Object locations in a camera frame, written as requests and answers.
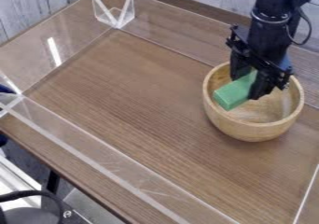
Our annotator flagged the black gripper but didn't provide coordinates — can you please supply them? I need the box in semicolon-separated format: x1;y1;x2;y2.
226;11;292;100

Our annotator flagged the green rectangular block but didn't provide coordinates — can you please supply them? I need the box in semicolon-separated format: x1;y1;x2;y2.
214;71;256;111

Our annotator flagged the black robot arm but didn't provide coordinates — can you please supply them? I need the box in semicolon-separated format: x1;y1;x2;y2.
226;0;312;100

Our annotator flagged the light wooden bowl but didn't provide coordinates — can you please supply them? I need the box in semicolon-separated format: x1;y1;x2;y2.
202;63;306;142

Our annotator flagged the black table leg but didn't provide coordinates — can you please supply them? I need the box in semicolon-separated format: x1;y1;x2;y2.
47;171;60;194

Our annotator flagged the clear acrylic barrier wall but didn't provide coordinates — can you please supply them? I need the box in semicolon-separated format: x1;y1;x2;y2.
0;0;319;224

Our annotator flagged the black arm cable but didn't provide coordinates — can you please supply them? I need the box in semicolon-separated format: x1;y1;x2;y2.
286;7;314;46

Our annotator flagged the clear acrylic corner bracket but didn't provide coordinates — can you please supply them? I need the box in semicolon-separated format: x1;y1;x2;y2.
91;0;136;29

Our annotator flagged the black cable loop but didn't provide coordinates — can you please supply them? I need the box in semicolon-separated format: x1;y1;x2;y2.
0;189;65;224

